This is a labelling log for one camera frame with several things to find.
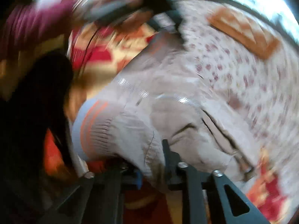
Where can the rose printed blanket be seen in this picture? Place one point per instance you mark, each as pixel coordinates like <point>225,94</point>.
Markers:
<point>98,58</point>

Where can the floral bed sheet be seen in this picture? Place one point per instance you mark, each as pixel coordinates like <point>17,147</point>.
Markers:
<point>233,74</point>

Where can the wooden headboard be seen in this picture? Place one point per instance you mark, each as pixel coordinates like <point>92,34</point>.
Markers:
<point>245,32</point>

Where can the striped blue-grey garment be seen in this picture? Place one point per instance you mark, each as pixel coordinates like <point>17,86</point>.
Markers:
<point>105,10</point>

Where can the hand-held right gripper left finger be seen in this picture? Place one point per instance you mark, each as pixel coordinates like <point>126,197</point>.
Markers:
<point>139,179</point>

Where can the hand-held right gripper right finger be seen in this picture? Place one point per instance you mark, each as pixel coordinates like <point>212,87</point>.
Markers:
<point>170,168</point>

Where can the dark cloth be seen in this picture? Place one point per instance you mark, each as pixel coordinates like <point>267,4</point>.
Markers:
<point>35,109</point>

